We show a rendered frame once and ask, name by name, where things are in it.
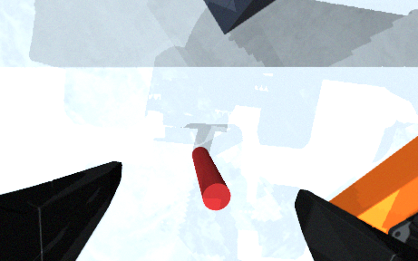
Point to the red peg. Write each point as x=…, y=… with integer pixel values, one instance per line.
x=214, y=191

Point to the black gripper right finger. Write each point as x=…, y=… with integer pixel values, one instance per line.
x=332, y=234

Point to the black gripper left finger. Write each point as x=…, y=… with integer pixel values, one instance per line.
x=53, y=221

